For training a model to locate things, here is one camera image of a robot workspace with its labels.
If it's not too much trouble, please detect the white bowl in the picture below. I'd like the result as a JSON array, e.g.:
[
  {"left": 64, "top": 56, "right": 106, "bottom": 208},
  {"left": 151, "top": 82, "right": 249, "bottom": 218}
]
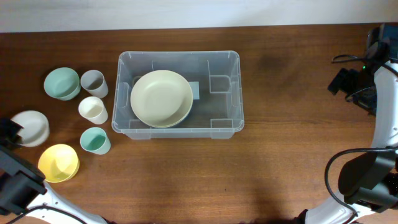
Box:
[{"left": 11, "top": 110, "right": 50, "bottom": 147}]

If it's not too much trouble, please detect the beige plate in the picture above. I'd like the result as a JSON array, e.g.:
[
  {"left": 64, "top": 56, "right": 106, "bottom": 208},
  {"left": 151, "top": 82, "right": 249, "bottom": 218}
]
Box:
[
  {"left": 130, "top": 70, "right": 193, "bottom": 119},
  {"left": 137, "top": 103, "right": 193, "bottom": 128}
]

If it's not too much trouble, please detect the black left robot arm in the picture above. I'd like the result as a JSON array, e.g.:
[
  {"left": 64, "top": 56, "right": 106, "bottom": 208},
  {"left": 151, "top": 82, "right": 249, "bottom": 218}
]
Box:
[{"left": 1, "top": 118, "right": 110, "bottom": 224}]

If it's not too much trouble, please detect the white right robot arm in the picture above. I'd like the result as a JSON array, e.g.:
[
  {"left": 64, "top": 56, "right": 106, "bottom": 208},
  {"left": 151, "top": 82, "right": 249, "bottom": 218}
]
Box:
[{"left": 294, "top": 24, "right": 397, "bottom": 224}]

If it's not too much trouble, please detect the yellow bowl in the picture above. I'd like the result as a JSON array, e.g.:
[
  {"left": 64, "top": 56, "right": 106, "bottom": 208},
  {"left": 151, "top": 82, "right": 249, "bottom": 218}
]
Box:
[{"left": 38, "top": 144, "right": 80, "bottom": 183}]

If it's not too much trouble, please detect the green bowl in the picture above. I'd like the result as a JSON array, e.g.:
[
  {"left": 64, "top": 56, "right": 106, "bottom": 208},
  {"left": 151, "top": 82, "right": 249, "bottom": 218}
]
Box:
[{"left": 44, "top": 67, "right": 81, "bottom": 101}]

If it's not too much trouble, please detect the green cup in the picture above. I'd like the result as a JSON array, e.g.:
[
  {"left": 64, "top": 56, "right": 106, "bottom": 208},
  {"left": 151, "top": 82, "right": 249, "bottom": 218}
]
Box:
[{"left": 80, "top": 127, "right": 111, "bottom": 155}]

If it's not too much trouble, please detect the cream cup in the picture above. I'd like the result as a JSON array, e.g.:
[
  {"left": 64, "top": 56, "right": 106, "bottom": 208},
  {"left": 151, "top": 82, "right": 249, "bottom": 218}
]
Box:
[{"left": 78, "top": 96, "right": 108, "bottom": 124}]

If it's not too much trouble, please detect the grey cup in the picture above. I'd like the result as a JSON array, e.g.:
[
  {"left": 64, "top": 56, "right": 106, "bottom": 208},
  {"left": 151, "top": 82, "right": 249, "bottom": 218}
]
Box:
[{"left": 80, "top": 70, "right": 108, "bottom": 98}]

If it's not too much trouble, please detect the clear plastic storage bin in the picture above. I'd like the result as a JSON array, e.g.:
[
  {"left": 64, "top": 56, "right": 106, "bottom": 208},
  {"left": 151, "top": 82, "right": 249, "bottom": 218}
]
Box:
[{"left": 111, "top": 50, "right": 244, "bottom": 140}]

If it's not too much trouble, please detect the white label in bin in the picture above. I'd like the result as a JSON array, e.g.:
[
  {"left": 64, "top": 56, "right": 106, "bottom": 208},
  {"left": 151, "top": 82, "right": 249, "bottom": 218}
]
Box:
[{"left": 189, "top": 82, "right": 200, "bottom": 100}]

